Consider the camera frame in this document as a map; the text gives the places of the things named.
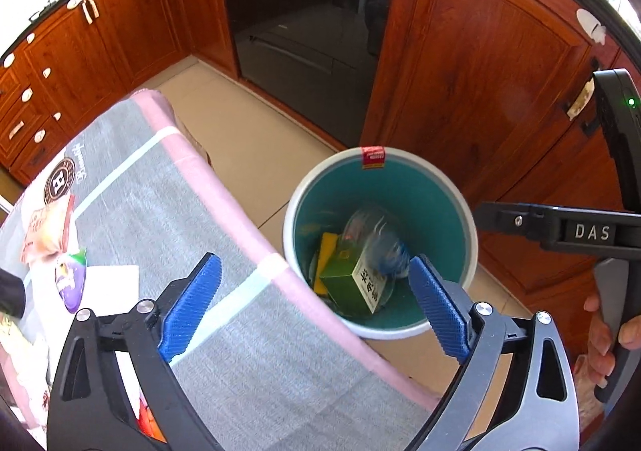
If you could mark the packaged bread bun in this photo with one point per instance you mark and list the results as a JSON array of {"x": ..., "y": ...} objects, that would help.
[{"x": 48, "y": 232}]

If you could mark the green tea box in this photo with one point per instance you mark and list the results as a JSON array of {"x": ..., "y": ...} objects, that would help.
[{"x": 356, "y": 288}]

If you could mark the plaid tablecloth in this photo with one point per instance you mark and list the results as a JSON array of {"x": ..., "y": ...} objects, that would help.
[{"x": 270, "y": 367}]

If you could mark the white paper sheet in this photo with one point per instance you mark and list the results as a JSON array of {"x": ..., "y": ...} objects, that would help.
[{"x": 110, "y": 289}]

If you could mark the teal trash bin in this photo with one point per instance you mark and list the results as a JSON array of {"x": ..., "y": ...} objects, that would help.
[{"x": 386, "y": 206}]

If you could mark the crushed clear water bottle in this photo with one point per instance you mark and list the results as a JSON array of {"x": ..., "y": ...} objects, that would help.
[{"x": 373, "y": 231}]

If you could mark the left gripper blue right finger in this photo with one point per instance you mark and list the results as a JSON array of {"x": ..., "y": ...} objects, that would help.
[{"x": 446, "y": 307}]

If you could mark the purple toy egg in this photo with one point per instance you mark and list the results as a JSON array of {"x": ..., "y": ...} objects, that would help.
[{"x": 70, "y": 277}]

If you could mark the black built-in oven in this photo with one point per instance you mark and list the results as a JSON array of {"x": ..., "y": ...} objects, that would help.
[{"x": 317, "y": 57}]

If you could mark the orange foil snack wrapper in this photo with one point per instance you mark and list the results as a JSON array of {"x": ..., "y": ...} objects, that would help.
[{"x": 147, "y": 423}]

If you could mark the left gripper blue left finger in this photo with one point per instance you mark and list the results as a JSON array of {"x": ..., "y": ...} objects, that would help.
[{"x": 185, "y": 313}]

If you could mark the black thermos bottle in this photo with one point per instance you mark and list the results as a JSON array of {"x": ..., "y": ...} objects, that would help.
[{"x": 12, "y": 295}]

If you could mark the green yellow sponge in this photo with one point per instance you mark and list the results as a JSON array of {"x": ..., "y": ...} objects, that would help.
[{"x": 327, "y": 246}]

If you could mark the person's right hand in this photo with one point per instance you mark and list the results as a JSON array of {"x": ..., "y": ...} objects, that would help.
[{"x": 601, "y": 361}]

